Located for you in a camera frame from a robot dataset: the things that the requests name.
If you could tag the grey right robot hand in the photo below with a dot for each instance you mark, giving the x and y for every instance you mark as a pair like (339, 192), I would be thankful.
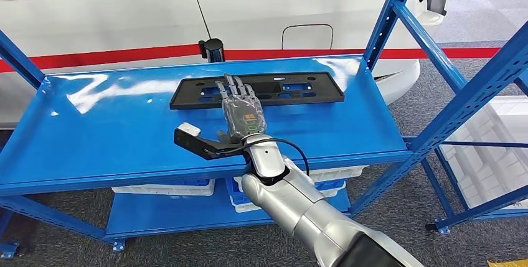
(243, 116)

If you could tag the black plastic plate bracket part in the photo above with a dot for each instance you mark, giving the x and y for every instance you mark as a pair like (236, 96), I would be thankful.
(313, 88)

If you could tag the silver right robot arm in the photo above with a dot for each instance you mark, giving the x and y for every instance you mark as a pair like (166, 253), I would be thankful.
(297, 203)

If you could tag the blue metal shelf rack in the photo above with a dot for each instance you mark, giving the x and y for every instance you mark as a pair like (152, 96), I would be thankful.
(123, 133)
(486, 144)

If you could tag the white car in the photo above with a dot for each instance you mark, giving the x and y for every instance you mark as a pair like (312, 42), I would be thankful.
(123, 22)

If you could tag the white plastic crate stack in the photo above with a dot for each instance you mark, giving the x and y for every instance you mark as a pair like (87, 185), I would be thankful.
(495, 166)

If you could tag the yellow floor tape square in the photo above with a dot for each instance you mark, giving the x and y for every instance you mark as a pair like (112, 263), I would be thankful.
(511, 263)

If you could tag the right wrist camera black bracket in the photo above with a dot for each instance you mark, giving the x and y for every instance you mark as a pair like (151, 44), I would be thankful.
(194, 143)

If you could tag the black stanchion post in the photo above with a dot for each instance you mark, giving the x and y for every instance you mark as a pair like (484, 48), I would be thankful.
(214, 48)

